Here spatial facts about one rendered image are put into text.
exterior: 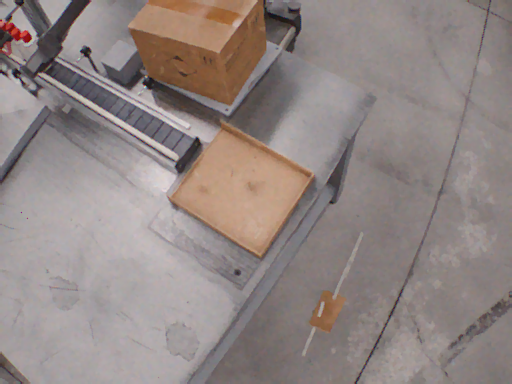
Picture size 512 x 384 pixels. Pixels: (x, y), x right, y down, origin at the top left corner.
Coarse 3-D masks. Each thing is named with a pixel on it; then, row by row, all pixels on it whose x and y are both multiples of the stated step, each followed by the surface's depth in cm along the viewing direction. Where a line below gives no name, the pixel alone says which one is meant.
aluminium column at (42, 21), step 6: (24, 0) 138; (30, 0) 141; (36, 0) 143; (30, 6) 142; (36, 6) 145; (30, 12) 146; (36, 12) 146; (42, 12) 149; (36, 18) 148; (42, 18) 152; (48, 18) 154; (36, 24) 154; (42, 24) 153; (48, 24) 156; (42, 30) 156
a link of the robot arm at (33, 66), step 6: (60, 48) 121; (36, 54) 121; (42, 54) 122; (48, 54) 123; (54, 54) 122; (30, 60) 122; (36, 60) 122; (42, 60) 123; (24, 66) 122; (30, 66) 121; (36, 66) 122; (42, 66) 126; (24, 72) 125; (30, 72) 122; (36, 72) 124
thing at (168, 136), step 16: (64, 80) 145; (80, 80) 144; (96, 96) 141; (112, 96) 140; (96, 112) 139; (112, 112) 138; (128, 112) 138; (144, 112) 137; (144, 128) 135; (160, 128) 135; (176, 144) 133; (176, 160) 131
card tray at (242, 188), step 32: (224, 128) 138; (224, 160) 135; (256, 160) 134; (288, 160) 131; (192, 192) 132; (224, 192) 131; (256, 192) 131; (288, 192) 130; (224, 224) 128; (256, 224) 128
